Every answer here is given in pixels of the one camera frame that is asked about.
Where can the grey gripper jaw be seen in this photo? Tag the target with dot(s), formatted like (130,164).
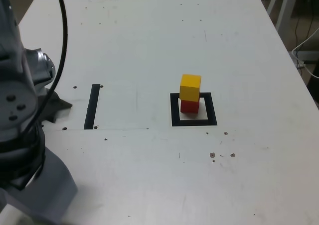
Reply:
(57,190)

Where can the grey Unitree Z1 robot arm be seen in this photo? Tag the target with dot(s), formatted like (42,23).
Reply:
(15,98)

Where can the black tape square outline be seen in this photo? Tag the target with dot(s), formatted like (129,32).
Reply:
(211,110)

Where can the red cube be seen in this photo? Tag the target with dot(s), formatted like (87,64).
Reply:
(189,106)

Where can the black tape strip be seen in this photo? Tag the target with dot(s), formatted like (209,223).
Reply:
(91,108)

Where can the yellow cube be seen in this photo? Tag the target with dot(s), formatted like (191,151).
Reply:
(190,89)

